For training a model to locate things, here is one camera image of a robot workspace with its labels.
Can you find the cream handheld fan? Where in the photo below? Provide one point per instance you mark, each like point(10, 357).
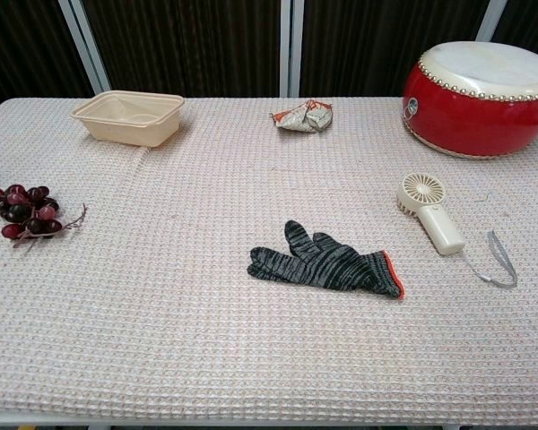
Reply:
point(435, 210)

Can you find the crumpled snack wrapper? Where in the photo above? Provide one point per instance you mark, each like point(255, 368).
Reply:
point(302, 117)

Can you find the beige plastic food container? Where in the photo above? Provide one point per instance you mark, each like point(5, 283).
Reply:
point(130, 118)

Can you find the pink waffle-weave tablecloth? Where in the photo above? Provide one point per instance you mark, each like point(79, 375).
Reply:
point(206, 313)

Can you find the white partition frame post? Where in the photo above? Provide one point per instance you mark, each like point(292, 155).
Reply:
point(85, 45)
point(491, 20)
point(291, 45)

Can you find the grey striped knit glove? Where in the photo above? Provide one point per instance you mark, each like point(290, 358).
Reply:
point(323, 264)

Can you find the dark red grape bunch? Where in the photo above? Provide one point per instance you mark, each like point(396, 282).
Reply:
point(22, 212)

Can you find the red Chinese drum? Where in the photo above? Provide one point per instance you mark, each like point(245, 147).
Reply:
point(475, 112)

